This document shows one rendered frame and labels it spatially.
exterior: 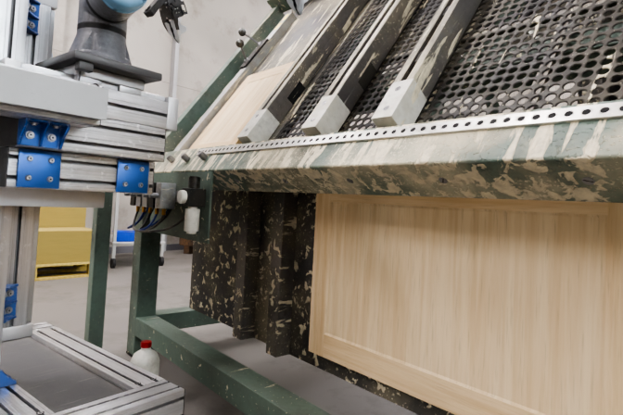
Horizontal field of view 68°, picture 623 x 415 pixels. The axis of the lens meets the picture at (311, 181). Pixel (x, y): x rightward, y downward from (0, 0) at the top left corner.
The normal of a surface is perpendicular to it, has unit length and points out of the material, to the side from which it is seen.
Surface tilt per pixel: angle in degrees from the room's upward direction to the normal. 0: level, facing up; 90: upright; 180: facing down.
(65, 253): 90
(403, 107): 90
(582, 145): 54
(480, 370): 90
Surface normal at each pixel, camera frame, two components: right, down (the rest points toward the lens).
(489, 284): -0.76, -0.07
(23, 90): 0.78, 0.01
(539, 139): -0.58, -0.64
